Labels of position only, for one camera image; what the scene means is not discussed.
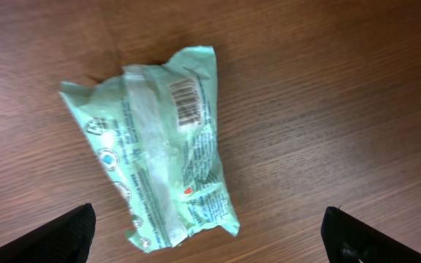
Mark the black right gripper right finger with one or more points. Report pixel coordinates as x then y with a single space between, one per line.
348 240

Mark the light teal wipes packet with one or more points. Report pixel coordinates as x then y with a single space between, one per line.
154 130

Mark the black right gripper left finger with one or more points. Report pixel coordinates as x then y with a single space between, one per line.
66 239

